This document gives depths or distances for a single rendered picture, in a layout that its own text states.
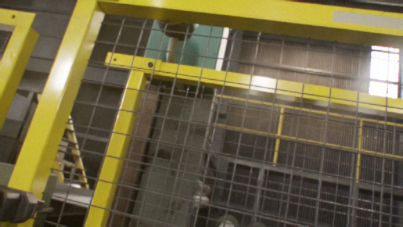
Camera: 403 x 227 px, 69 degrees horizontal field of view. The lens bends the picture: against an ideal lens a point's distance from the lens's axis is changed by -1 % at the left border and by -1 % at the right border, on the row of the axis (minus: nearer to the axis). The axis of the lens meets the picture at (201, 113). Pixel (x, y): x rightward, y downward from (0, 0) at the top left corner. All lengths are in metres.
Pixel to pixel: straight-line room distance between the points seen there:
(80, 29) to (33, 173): 0.32
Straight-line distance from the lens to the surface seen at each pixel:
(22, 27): 1.09
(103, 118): 11.99
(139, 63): 1.10
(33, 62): 13.51
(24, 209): 0.63
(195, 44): 1.39
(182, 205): 1.36
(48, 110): 0.69
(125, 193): 1.45
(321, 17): 0.67
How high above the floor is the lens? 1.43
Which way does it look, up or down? 15 degrees up
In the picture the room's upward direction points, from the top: 13 degrees clockwise
